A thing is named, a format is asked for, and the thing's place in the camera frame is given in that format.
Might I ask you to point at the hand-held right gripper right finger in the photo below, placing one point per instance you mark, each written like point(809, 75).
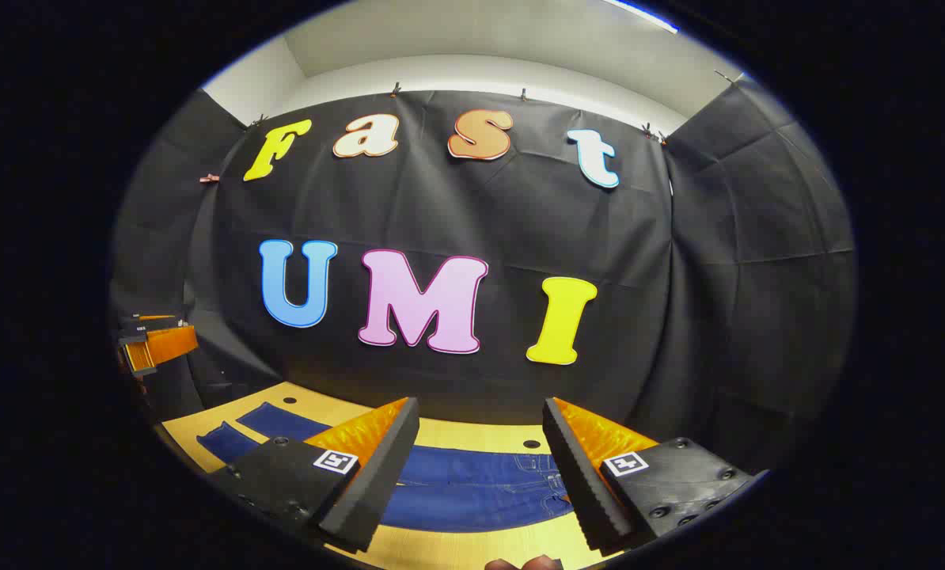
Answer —
point(579, 483)

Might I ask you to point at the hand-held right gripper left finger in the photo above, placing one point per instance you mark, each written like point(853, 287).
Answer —
point(377, 483)

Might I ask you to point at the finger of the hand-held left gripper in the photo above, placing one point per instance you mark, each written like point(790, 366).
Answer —
point(138, 358)
point(172, 344)

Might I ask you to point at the blue denim jeans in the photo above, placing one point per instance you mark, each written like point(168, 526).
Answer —
point(472, 491)

